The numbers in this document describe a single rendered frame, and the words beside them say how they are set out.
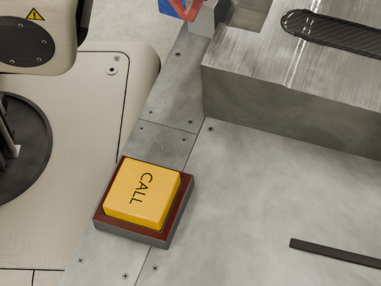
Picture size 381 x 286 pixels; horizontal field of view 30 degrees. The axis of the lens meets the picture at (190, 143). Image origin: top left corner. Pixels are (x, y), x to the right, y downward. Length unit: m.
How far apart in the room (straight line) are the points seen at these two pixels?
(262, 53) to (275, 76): 0.03
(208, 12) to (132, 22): 1.17
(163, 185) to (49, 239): 0.65
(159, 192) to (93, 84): 0.83
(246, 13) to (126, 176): 0.23
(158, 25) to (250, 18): 1.19
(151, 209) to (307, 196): 0.16
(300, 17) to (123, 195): 0.26
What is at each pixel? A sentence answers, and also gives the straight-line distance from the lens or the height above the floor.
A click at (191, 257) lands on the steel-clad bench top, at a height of 0.80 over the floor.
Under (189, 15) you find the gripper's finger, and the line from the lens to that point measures 0.81.
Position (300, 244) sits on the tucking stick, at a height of 0.80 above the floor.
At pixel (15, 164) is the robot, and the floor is 0.27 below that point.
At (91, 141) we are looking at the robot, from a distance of 1.42.
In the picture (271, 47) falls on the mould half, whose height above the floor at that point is 0.89.
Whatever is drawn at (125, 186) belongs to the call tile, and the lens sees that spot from 0.71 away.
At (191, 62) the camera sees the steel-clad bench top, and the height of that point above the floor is 0.80.
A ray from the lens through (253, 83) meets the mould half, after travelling 0.71.
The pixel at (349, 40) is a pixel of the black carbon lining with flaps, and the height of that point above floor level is 0.88.
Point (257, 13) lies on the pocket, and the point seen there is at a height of 0.86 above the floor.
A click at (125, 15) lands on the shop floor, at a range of 2.01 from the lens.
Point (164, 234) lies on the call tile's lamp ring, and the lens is 0.69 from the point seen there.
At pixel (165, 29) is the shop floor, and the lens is 1.96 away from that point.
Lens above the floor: 1.44
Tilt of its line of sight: 57 degrees down
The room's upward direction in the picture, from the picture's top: 6 degrees counter-clockwise
